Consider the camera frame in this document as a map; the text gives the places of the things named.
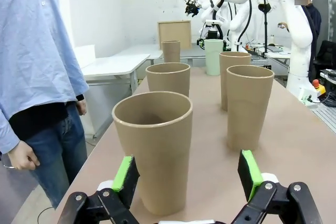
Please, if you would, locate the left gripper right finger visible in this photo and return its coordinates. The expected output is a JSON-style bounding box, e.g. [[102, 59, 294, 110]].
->
[[230, 149, 320, 224]]

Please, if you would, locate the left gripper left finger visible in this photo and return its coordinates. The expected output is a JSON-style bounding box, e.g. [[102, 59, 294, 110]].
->
[[59, 155, 140, 224]]

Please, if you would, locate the brown plastic cup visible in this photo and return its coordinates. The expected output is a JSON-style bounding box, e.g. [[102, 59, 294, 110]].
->
[[145, 62, 191, 99], [219, 51, 252, 112], [162, 40, 181, 64], [226, 65, 275, 151], [112, 91, 194, 216]]

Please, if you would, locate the person's right forearm blue sleeve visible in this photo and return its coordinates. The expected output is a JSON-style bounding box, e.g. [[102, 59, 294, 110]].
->
[[0, 98, 24, 154]]

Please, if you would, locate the person's left hand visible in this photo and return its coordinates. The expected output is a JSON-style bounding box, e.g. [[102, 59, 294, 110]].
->
[[76, 100, 87, 116]]

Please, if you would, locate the person's right hand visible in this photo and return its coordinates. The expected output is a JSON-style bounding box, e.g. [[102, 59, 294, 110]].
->
[[9, 141, 41, 171]]

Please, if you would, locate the red yellow emergency stop button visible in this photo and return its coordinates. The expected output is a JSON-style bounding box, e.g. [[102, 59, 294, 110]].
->
[[313, 78, 327, 96]]

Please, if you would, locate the white side table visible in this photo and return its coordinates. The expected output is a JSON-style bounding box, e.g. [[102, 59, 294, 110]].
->
[[82, 54, 151, 96]]

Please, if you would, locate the pale green plastic cup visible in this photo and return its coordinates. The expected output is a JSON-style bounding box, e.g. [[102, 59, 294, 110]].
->
[[204, 39, 224, 76]]

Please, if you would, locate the grey cluttered workbench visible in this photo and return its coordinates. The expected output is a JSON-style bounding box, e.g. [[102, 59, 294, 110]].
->
[[245, 41, 292, 65]]

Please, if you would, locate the white background table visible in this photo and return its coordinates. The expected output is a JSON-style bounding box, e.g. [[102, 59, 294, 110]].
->
[[115, 43, 165, 61]]

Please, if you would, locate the black office chair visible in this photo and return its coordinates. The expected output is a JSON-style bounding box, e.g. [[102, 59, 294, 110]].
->
[[312, 40, 336, 74]]

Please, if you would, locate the black stand pole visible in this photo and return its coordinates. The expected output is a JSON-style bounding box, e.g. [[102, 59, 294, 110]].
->
[[258, 0, 272, 53]]

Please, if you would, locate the person in blue shirt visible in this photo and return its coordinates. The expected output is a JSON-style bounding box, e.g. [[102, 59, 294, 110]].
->
[[0, 0, 90, 209]]

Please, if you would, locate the background person in dark clothes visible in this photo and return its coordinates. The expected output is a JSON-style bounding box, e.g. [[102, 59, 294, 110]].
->
[[278, 0, 322, 83]]

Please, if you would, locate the grey partition panel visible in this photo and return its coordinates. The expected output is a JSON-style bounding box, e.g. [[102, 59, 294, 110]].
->
[[319, 0, 336, 42]]

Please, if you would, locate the aluminium slotted base plate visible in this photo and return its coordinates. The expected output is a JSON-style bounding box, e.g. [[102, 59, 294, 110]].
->
[[307, 100, 336, 141]]

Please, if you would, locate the black cable bundle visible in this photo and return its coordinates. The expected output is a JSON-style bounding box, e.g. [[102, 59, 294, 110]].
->
[[319, 94, 336, 108]]

